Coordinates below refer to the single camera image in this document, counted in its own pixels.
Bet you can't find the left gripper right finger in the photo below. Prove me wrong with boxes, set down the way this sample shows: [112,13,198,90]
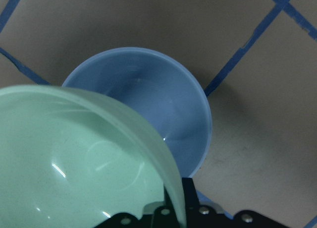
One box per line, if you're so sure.
[182,178,286,228]

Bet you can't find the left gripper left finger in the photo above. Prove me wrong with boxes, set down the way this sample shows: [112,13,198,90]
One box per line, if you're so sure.
[95,188,177,228]

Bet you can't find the green bowl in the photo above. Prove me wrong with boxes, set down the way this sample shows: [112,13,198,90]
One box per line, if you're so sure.
[0,85,186,228]

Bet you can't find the blue bowl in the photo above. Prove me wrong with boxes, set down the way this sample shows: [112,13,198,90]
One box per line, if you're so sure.
[63,47,212,177]

